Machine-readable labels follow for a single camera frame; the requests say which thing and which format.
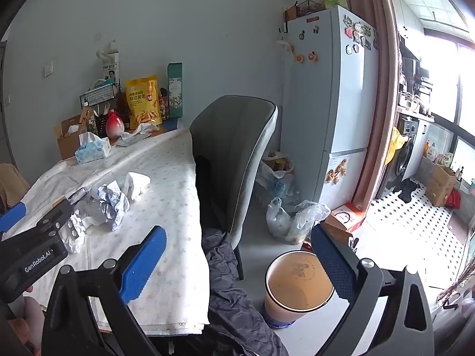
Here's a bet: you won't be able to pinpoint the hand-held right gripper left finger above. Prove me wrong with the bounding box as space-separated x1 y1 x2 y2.
42 225 167 356

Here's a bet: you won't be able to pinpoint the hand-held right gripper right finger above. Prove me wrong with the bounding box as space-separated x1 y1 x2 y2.
310 223 435 356

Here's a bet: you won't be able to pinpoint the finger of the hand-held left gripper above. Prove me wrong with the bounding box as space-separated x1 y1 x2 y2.
0 202 27 235
20 198 75 243

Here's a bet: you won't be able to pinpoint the silver blister pill pack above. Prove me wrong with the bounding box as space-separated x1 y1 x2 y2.
66 209 90 239

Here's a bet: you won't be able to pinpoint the small silver wrapper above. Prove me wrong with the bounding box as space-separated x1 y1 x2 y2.
66 187 90 204

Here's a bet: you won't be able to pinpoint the clear plastic wrapper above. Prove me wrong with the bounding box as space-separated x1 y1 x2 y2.
73 192 108 227

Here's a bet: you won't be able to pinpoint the small white paper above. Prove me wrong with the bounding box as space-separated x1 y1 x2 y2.
60 231 88 255

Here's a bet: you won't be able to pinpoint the round white trash bin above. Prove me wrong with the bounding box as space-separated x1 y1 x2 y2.
264 250 336 329

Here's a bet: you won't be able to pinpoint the blue printed plastic wrapper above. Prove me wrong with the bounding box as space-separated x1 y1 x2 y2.
88 180 130 231

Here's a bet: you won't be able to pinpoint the white plastic bag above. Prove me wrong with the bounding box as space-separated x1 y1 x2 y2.
117 122 160 146
123 171 151 200

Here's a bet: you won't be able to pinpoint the person's left hand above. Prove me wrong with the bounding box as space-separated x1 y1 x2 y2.
5 284 48 355

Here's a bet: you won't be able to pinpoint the red white flat box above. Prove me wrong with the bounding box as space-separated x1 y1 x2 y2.
327 202 366 245

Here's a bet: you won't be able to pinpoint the clear plastic bag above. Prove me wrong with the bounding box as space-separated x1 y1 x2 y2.
266 197 331 245

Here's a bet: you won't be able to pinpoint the blue white tissue box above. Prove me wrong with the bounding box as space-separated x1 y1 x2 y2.
74 131 112 164

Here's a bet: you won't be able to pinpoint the small brown cardboard box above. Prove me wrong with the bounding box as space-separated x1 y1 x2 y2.
53 114 91 160

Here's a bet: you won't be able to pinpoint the gingerbread fridge magnets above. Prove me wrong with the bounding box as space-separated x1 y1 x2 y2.
324 159 349 185

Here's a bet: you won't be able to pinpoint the pack of water bottles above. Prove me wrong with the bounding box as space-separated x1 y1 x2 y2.
256 177 297 208

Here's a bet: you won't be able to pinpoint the dark pen holder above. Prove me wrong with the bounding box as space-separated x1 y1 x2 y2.
94 113 110 138

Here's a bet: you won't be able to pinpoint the dark grey patterned clothing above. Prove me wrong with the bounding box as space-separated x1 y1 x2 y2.
202 228 290 356

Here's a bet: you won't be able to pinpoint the red white vase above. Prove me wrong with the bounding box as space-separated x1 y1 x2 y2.
106 114 125 139

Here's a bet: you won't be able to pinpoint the black clothes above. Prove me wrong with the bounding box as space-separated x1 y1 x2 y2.
395 178 422 204

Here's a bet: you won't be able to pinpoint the white bag of boxes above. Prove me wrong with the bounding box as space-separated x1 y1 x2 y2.
258 151 295 179

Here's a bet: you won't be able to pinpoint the dried branches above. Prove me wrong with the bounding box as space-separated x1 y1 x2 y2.
436 267 475 310

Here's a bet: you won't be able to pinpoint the grey washing machine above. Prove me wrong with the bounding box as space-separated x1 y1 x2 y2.
386 115 420 197

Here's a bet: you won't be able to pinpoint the large brown cardboard box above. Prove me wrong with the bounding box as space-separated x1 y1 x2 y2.
425 163 458 207

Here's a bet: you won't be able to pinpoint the yellow snack bag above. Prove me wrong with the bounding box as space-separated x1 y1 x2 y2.
124 75 164 130

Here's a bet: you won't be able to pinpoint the grey chair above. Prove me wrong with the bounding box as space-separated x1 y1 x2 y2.
189 96 279 280

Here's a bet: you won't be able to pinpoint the tall white carton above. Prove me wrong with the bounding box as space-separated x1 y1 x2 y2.
101 50 121 86

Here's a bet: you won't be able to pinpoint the white fridge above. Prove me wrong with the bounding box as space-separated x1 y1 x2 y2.
279 5 381 212

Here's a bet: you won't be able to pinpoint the tall green box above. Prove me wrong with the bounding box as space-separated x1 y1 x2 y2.
168 62 183 119

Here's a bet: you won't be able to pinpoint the black kitchen shelf rack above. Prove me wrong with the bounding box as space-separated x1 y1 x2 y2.
397 33 435 117

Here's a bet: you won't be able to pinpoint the cluster of fridge magnets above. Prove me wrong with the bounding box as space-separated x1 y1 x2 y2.
343 15 379 54

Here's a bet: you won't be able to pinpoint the black wire basket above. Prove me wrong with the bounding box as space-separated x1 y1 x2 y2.
79 82 121 111

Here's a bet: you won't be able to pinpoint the small dark wire basket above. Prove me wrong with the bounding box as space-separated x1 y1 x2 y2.
297 0 327 17

